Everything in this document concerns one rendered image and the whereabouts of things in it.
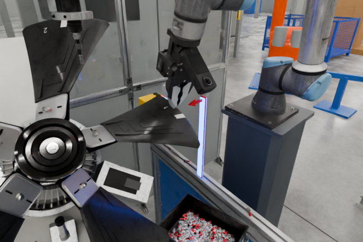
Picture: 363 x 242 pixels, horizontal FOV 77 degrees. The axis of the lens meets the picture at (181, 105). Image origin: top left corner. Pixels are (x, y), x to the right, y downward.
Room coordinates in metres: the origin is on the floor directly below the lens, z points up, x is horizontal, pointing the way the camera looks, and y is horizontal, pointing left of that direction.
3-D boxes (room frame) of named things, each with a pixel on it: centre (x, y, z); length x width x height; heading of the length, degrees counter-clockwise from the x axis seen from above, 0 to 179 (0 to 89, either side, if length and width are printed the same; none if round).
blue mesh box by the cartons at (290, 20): (7.03, -3.17, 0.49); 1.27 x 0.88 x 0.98; 129
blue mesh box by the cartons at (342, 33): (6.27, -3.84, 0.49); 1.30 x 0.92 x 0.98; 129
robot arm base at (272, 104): (0.96, -0.40, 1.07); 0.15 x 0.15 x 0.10
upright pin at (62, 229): (0.36, 0.28, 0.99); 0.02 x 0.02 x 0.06
